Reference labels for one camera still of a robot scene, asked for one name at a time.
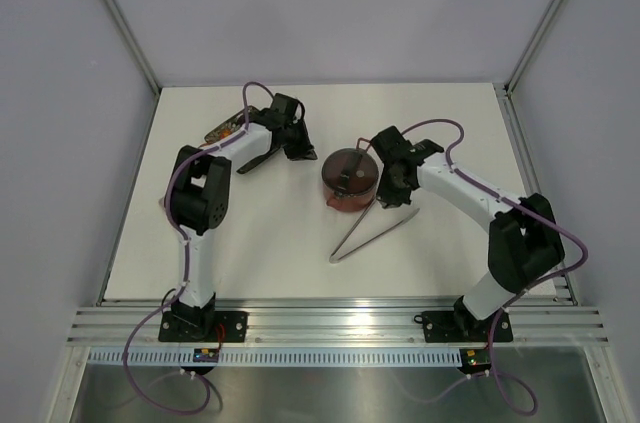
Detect red steel lunch box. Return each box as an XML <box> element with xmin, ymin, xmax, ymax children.
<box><xmin>321</xmin><ymin>148</ymin><xmax>380</xmax><ymax>213</ymax></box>

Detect black square plate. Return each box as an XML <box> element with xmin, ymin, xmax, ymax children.
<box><xmin>200</xmin><ymin>105</ymin><xmax>259</xmax><ymax>148</ymax></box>

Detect frame post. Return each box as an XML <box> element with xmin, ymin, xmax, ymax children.
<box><xmin>101</xmin><ymin>0</ymin><xmax>162</xmax><ymax>100</ymax></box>
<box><xmin>503</xmin><ymin>0</ymin><xmax>568</xmax><ymax>97</ymax></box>

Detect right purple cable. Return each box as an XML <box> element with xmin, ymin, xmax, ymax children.
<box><xmin>399</xmin><ymin>118</ymin><xmax>590</xmax><ymax>416</ymax></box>

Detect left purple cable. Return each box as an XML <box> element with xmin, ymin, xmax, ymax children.
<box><xmin>121</xmin><ymin>81</ymin><xmax>277</xmax><ymax>415</ymax></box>

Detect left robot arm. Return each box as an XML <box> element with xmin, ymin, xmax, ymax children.
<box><xmin>164</xmin><ymin>93</ymin><xmax>317</xmax><ymax>341</ymax></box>

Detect slotted white cable duct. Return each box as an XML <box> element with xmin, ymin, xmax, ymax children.
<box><xmin>87</xmin><ymin>348</ymin><xmax>464</xmax><ymax>365</ymax></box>

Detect right side aluminium rail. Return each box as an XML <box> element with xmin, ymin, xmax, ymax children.
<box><xmin>493</xmin><ymin>83</ymin><xmax>583</xmax><ymax>306</ymax></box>

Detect right frame post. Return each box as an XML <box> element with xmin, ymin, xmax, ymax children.
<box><xmin>503</xmin><ymin>0</ymin><xmax>568</xmax><ymax>97</ymax></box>

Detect grey transparent lid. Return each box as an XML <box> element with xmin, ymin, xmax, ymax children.
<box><xmin>321</xmin><ymin>147</ymin><xmax>380</xmax><ymax>200</ymax></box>

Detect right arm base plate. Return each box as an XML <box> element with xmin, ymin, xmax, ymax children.
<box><xmin>413</xmin><ymin>310</ymin><xmax>514</xmax><ymax>343</ymax></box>

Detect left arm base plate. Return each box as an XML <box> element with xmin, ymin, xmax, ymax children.
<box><xmin>158</xmin><ymin>311</ymin><xmax>249</xmax><ymax>343</ymax></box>

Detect aluminium front rail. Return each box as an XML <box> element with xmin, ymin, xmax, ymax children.
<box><xmin>66</xmin><ymin>298</ymin><xmax>609</xmax><ymax>347</ymax></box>

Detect left frame post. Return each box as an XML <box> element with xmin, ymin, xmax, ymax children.
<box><xmin>101</xmin><ymin>0</ymin><xmax>162</xmax><ymax>100</ymax></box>

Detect aluminium rail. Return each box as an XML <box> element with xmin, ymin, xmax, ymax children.
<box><xmin>493</xmin><ymin>83</ymin><xmax>583</xmax><ymax>306</ymax></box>
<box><xmin>66</xmin><ymin>298</ymin><xmax>609</xmax><ymax>347</ymax></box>

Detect purple cable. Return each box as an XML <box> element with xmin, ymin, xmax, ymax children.
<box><xmin>399</xmin><ymin>118</ymin><xmax>590</xmax><ymax>416</ymax></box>
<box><xmin>121</xmin><ymin>81</ymin><xmax>277</xmax><ymax>415</ymax></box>

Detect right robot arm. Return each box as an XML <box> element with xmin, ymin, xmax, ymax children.
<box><xmin>371</xmin><ymin>126</ymin><xmax>565</xmax><ymax>339</ymax></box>

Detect metal food tongs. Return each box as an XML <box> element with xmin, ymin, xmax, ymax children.
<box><xmin>328</xmin><ymin>203</ymin><xmax>420</xmax><ymax>264</ymax></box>

